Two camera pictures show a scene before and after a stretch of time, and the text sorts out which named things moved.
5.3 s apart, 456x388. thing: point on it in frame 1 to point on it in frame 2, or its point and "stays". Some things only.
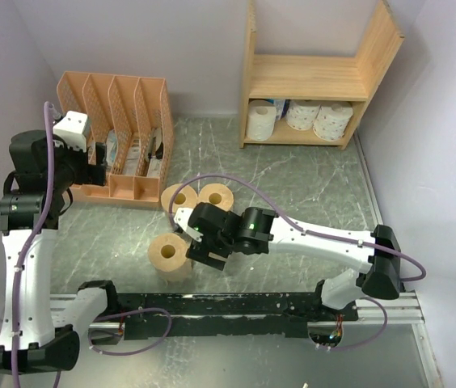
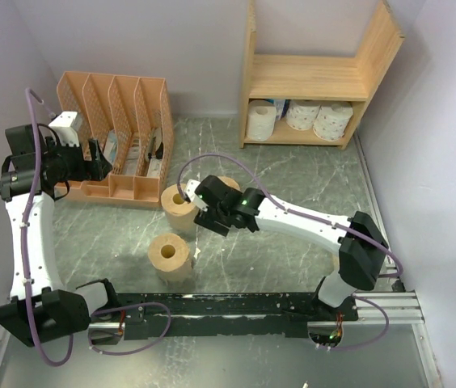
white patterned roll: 301,114 stays
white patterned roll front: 332,120 stays
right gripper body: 199,250 to 214,220
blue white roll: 281,107 stays
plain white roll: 261,116 stays
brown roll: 217,256 to 335,262
